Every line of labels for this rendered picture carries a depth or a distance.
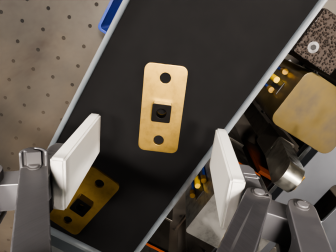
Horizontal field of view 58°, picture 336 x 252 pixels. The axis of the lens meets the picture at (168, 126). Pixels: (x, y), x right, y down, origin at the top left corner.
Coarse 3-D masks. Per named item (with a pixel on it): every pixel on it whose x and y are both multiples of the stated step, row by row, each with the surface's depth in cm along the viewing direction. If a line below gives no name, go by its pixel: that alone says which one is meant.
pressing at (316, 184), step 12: (300, 156) 46; (312, 156) 46; (324, 156) 46; (312, 168) 47; (324, 168) 47; (312, 180) 48; (324, 180) 48; (276, 192) 49; (288, 192) 49; (300, 192) 49; (312, 192) 49; (324, 192) 49; (312, 204) 50; (324, 216) 51; (324, 228) 51
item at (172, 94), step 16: (160, 64) 26; (144, 80) 27; (160, 80) 27; (176, 80) 27; (144, 96) 27; (160, 96) 27; (176, 96) 27; (144, 112) 28; (176, 112) 28; (144, 128) 29; (160, 128) 28; (176, 128) 28; (144, 144) 29; (160, 144) 29; (176, 144) 29
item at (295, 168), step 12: (276, 144) 45; (288, 144) 45; (276, 156) 42; (288, 156) 38; (276, 168) 39; (288, 168) 36; (300, 168) 37; (276, 180) 37; (288, 180) 36; (300, 180) 36
